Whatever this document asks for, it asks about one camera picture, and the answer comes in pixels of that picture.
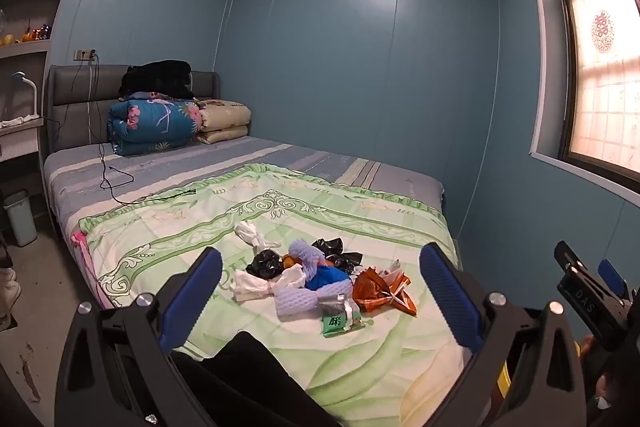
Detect white desk lamp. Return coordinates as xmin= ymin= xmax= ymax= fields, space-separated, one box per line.
xmin=11 ymin=72 xmax=42 ymax=118

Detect black charging cable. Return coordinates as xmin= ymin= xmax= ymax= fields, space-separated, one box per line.
xmin=70 ymin=52 xmax=196 ymax=206

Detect pale purple foam sleeve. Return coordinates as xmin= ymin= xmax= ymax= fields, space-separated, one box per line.
xmin=274 ymin=279 xmax=354 ymax=321

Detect black clothes pile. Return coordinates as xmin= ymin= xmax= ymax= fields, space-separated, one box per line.
xmin=119 ymin=60 xmax=196 ymax=102

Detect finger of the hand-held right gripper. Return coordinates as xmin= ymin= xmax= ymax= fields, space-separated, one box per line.
xmin=598 ymin=259 xmax=628 ymax=299
xmin=554 ymin=241 xmax=588 ymax=275

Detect white plastic bag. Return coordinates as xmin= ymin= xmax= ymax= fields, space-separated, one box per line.
xmin=235 ymin=221 xmax=283 ymax=253

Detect white charging cable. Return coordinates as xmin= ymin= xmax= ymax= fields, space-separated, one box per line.
xmin=86 ymin=61 xmax=95 ymax=148

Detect silver foil wrapper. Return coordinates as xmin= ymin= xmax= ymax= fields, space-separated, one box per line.
xmin=320 ymin=297 xmax=359 ymax=316

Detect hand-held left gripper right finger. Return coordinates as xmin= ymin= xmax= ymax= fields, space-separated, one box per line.
xmin=419 ymin=243 xmax=587 ymax=427

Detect white tissue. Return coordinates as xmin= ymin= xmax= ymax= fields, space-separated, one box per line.
xmin=232 ymin=264 xmax=306 ymax=304

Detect blue bag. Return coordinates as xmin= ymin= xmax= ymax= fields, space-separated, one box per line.
xmin=305 ymin=264 xmax=349 ymax=293

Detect shelf ornaments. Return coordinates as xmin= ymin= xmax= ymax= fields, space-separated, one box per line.
xmin=20 ymin=22 xmax=54 ymax=42

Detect black plastic bag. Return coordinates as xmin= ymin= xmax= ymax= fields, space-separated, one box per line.
xmin=246 ymin=249 xmax=286 ymax=281
xmin=311 ymin=237 xmax=364 ymax=275

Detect orange foil snack wrapper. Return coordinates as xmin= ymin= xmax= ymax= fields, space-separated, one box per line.
xmin=352 ymin=262 xmax=419 ymax=318

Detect white shelf unit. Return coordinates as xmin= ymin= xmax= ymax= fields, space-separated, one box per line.
xmin=0 ymin=0 xmax=66 ymax=180

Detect small pale green bin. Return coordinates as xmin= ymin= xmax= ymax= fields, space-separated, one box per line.
xmin=2 ymin=189 xmax=39 ymax=248

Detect grey upholstered bed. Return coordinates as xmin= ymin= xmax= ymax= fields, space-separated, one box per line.
xmin=42 ymin=64 xmax=463 ymax=313

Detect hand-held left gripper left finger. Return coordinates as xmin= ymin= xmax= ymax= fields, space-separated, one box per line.
xmin=55 ymin=248 xmax=224 ymax=427

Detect green snack packet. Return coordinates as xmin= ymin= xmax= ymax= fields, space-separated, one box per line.
xmin=320 ymin=311 xmax=367 ymax=339

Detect brown framed window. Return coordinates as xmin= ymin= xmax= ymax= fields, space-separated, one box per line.
xmin=517 ymin=0 xmax=640 ymax=198

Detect striped grey bed sheet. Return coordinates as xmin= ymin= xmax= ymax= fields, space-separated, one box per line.
xmin=44 ymin=136 xmax=446 ymax=235

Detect red paper window decal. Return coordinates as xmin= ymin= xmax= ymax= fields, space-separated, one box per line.
xmin=591 ymin=11 xmax=615 ymax=54

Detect beige folded quilt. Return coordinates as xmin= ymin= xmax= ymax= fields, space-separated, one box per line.
xmin=195 ymin=99 xmax=252 ymax=145

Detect green floral blanket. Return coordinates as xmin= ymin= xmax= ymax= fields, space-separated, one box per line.
xmin=77 ymin=163 xmax=473 ymax=427

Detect blue floral folded quilt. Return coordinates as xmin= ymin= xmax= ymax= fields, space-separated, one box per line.
xmin=107 ymin=97 xmax=203 ymax=156

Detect white shoes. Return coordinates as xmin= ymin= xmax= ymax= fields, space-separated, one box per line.
xmin=0 ymin=267 xmax=22 ymax=319

